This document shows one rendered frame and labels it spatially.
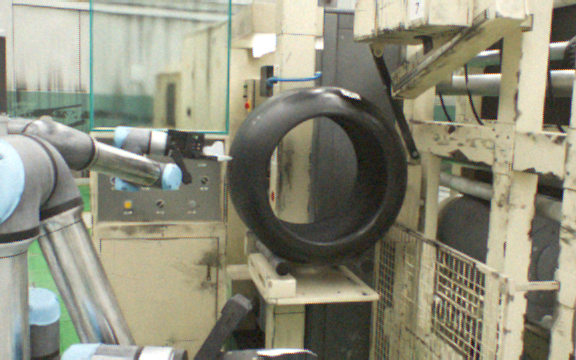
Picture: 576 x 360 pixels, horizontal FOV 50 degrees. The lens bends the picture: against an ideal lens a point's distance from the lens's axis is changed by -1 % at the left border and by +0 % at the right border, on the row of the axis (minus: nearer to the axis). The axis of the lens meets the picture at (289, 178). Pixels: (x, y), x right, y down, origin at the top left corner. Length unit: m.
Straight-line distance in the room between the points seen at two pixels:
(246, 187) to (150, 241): 0.80
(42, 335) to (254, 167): 0.76
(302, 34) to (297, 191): 0.57
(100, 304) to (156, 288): 1.64
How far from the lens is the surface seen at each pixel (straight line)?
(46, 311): 1.55
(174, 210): 2.62
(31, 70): 10.75
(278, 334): 2.41
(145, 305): 2.66
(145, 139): 1.91
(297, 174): 2.27
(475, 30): 1.80
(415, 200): 2.37
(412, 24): 1.84
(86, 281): 0.99
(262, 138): 1.86
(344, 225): 2.25
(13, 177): 0.83
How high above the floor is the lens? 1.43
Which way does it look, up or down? 7 degrees down
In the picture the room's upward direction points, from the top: 2 degrees clockwise
